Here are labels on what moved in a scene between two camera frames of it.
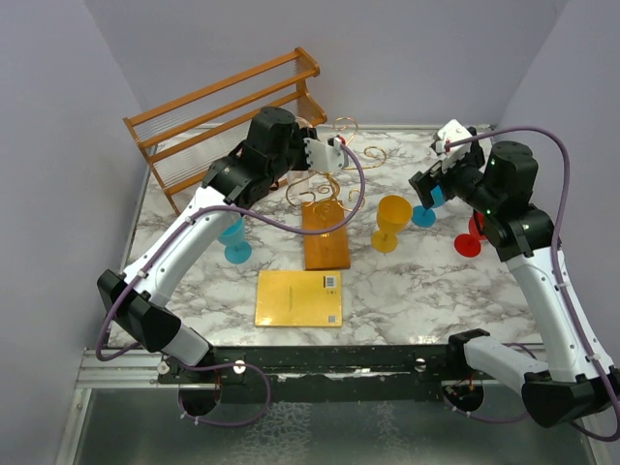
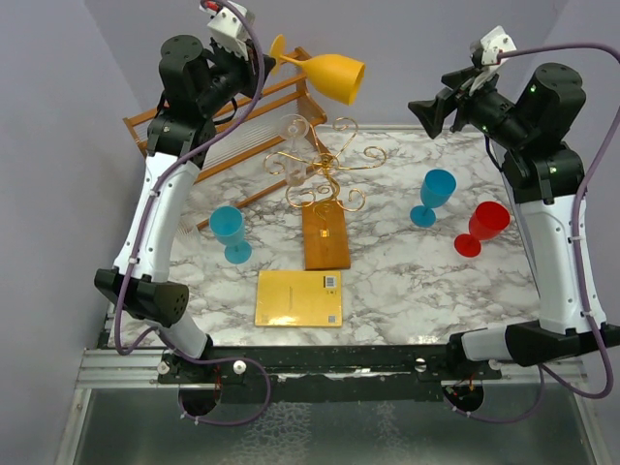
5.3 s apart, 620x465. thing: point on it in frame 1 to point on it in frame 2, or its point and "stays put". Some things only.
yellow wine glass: x=393 y=216 to x=340 y=77
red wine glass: x=469 y=244 stays put
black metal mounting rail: x=325 y=373 stays put
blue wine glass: x=424 y=218 stays put
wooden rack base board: x=327 y=250 stays put
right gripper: x=423 y=182 to x=433 y=112
